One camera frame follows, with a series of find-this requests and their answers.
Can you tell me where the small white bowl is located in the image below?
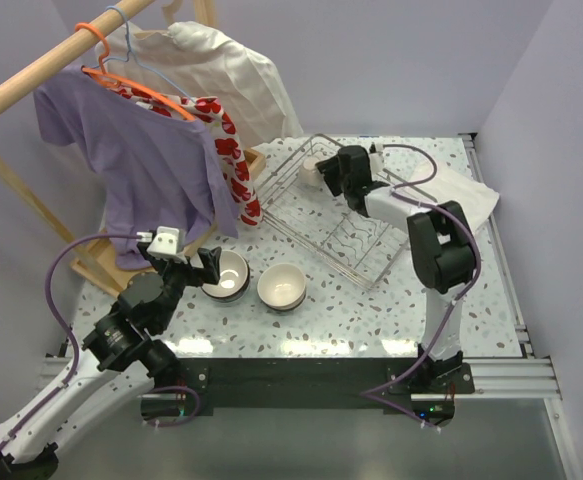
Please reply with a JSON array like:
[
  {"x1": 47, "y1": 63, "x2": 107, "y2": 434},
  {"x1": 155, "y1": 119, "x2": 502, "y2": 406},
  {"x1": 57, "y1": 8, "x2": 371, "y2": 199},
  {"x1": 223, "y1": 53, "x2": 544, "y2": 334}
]
[{"x1": 298, "y1": 155, "x2": 323, "y2": 188}]

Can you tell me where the red bowl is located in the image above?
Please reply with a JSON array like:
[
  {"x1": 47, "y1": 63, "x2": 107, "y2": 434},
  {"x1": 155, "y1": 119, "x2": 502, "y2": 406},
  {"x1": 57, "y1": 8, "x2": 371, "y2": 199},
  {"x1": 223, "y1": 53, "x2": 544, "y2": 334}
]
[{"x1": 202, "y1": 250, "x2": 250, "y2": 293}]

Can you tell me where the cream floral bowl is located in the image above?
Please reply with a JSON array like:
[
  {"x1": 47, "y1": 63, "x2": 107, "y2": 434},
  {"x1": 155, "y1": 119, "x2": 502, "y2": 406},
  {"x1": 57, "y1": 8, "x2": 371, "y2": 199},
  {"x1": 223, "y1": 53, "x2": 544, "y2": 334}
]
[{"x1": 257, "y1": 263, "x2": 307, "y2": 306}]

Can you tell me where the teal white dotted bowl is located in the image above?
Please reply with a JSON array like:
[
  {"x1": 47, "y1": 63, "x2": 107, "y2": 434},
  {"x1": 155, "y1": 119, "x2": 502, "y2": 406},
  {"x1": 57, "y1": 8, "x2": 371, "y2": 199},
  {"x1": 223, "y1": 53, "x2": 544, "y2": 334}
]
[{"x1": 264, "y1": 296, "x2": 305, "y2": 313}]

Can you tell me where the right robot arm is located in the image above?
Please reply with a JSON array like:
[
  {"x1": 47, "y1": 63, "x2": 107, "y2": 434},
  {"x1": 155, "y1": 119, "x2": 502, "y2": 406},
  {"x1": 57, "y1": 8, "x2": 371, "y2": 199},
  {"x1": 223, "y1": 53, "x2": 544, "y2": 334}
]
[{"x1": 316, "y1": 144, "x2": 482, "y2": 393}]

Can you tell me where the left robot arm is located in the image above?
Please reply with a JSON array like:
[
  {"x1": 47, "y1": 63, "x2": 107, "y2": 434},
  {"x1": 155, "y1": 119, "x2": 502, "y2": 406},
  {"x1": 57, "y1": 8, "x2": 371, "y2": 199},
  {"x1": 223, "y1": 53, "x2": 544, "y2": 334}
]
[{"x1": 0, "y1": 242, "x2": 222, "y2": 479}]

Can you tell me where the purple t-shirt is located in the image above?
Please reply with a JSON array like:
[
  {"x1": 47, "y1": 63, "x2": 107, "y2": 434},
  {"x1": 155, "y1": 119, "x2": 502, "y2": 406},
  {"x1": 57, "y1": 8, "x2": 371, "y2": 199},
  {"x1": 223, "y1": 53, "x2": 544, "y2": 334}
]
[{"x1": 33, "y1": 66, "x2": 239, "y2": 270}]

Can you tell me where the white folded cloth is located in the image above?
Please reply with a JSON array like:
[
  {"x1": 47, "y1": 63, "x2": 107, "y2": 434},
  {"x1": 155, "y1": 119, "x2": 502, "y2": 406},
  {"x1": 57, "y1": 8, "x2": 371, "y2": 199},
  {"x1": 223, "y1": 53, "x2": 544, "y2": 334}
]
[{"x1": 407, "y1": 165, "x2": 500, "y2": 233}]

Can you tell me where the red floral cloth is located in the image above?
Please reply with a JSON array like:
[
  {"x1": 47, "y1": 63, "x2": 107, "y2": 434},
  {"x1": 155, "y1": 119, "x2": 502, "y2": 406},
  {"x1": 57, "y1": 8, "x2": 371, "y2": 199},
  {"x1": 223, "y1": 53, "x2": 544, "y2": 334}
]
[{"x1": 115, "y1": 84, "x2": 264, "y2": 227}]

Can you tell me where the white shirt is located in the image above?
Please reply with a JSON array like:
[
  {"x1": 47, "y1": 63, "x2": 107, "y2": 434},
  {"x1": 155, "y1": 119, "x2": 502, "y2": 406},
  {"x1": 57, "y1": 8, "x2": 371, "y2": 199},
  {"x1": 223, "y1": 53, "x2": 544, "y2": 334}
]
[{"x1": 106, "y1": 21, "x2": 304, "y2": 147}]

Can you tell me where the orange hanger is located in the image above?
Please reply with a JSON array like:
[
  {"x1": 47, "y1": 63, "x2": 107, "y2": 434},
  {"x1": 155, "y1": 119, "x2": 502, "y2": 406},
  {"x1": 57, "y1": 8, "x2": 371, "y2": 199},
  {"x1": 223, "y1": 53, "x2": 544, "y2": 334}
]
[{"x1": 75, "y1": 22, "x2": 196, "y2": 122}]

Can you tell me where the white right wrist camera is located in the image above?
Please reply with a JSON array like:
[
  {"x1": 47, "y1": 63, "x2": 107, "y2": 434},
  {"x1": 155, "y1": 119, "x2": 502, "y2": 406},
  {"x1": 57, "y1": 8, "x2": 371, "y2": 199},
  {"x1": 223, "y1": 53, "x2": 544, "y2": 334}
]
[{"x1": 369, "y1": 143, "x2": 385, "y2": 174}]

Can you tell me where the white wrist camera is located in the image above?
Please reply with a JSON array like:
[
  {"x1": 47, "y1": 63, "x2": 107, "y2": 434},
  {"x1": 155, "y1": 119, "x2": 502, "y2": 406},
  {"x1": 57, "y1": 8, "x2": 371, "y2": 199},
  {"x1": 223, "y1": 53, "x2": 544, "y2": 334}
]
[
  {"x1": 369, "y1": 143, "x2": 385, "y2": 174},
  {"x1": 137, "y1": 226, "x2": 184, "y2": 259}
]

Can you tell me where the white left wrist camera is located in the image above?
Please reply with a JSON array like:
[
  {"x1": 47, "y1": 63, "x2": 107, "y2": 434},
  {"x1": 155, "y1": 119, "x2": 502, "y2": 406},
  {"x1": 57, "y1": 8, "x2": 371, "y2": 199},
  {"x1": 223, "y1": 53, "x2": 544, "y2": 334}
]
[{"x1": 137, "y1": 226, "x2": 184, "y2": 259}]

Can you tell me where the wire dish rack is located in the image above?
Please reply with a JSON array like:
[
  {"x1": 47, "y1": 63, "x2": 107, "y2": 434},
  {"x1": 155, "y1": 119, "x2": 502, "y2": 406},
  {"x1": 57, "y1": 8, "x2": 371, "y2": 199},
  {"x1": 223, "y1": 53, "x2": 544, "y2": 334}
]
[{"x1": 259, "y1": 134, "x2": 407, "y2": 289}]

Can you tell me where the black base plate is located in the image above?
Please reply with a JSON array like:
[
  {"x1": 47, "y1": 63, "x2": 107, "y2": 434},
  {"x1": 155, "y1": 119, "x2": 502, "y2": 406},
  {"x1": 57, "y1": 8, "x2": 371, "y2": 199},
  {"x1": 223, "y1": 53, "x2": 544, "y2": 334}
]
[{"x1": 178, "y1": 357, "x2": 475, "y2": 422}]

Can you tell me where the blue wire hanger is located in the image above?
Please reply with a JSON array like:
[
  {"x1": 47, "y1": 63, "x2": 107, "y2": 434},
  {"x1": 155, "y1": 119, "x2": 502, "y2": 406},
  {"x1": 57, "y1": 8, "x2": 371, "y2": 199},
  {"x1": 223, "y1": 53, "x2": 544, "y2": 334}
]
[{"x1": 104, "y1": 5, "x2": 192, "y2": 100}]

